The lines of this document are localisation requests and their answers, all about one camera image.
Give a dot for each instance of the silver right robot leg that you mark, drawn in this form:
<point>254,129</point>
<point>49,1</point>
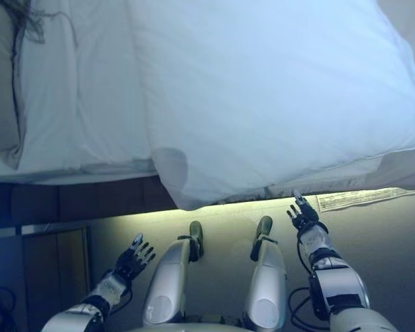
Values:
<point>266,276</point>

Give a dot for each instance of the dark left robot foot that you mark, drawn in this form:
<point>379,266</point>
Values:
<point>196,231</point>

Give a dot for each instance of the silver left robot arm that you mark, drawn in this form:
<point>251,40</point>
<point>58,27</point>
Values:
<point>72,314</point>

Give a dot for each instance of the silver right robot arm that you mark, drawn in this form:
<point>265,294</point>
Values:
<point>339,283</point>

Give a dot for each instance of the white paper card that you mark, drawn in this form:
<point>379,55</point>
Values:
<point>359,200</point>

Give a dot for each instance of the silver left robot leg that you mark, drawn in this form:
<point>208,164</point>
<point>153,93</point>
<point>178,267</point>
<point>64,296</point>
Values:
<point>166,276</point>

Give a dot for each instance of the beige pillow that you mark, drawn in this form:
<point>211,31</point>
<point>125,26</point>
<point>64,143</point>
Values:
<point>0,86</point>

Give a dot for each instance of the white duvet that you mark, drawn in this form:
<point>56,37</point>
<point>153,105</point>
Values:
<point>263,103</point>

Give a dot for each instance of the wooden nightstand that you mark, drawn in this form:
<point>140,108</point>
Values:
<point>55,263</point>

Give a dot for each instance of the silver robot leg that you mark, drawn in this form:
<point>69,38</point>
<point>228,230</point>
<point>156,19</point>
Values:
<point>266,276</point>
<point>166,276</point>

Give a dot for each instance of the brown bed base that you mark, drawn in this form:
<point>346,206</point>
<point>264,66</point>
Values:
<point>90,200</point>

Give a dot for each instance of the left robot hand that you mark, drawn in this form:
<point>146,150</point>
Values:
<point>129,261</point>

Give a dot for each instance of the dark robot foot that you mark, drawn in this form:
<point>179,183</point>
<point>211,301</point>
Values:
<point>264,224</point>
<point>196,231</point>

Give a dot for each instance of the dark right robot foot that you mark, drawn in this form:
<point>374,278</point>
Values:
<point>264,224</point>

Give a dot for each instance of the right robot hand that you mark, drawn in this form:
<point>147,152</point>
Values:
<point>306,216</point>

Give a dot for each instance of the white bed sheet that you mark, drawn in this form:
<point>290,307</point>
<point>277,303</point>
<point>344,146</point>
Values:
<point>90,103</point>

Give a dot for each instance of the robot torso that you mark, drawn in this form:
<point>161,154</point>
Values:
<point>193,325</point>

